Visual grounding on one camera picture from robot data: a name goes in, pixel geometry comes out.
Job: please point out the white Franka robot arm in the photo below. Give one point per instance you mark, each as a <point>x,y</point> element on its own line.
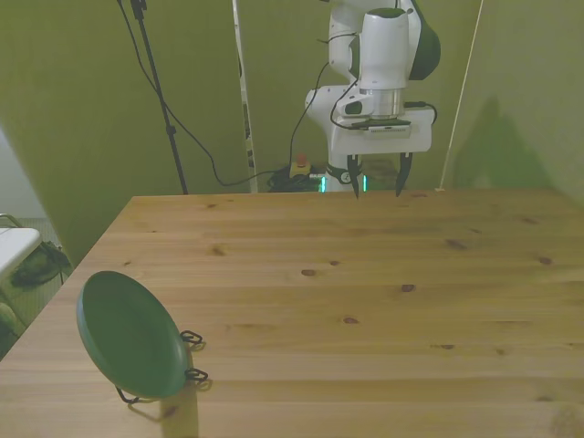
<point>383,55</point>

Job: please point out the black camera tripod stand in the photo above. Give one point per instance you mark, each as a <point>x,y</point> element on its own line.
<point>171,131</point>

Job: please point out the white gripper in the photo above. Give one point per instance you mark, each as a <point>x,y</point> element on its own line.
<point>383,141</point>

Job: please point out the dark green bag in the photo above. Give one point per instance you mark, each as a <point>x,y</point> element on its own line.
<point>38,267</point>

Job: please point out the white folding table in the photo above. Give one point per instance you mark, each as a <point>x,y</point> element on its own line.
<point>16,244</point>

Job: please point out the white strip with black marks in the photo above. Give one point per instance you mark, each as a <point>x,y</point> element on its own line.
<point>246,118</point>

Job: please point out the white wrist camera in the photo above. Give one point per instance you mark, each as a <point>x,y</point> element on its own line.
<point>353,107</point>

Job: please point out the yellow emergency stop button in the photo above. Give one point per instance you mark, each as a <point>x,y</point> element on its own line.
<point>300,165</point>

